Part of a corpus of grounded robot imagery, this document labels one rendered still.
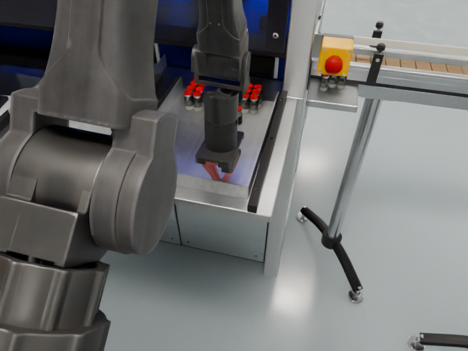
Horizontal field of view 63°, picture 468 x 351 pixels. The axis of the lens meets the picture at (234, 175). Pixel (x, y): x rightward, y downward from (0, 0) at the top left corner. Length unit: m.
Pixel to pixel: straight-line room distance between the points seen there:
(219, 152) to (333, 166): 1.53
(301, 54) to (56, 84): 0.75
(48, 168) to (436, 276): 1.73
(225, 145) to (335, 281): 1.14
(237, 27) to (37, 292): 0.41
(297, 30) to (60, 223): 0.77
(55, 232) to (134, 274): 1.48
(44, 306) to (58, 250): 0.03
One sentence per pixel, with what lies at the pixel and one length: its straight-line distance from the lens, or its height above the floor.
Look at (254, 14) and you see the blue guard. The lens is 0.93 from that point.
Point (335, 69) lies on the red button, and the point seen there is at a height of 0.99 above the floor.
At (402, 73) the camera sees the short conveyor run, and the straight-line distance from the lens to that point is 1.10.
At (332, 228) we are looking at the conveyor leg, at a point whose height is 0.21.
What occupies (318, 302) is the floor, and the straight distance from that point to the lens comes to 1.64.
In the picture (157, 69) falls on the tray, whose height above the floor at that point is 0.90.
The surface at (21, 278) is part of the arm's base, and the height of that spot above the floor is 1.24.
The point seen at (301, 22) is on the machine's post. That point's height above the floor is 1.08.
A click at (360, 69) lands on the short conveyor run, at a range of 1.09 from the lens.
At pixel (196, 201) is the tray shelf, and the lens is 0.74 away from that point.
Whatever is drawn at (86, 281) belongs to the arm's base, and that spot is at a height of 1.23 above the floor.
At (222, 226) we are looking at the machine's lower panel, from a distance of 1.46.
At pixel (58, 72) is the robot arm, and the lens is 0.26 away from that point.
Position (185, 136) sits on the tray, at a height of 0.88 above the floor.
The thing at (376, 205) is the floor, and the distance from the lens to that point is 2.01.
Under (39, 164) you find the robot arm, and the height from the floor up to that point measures 1.27.
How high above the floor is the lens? 1.43
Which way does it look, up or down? 45 degrees down
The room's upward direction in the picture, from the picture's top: straight up
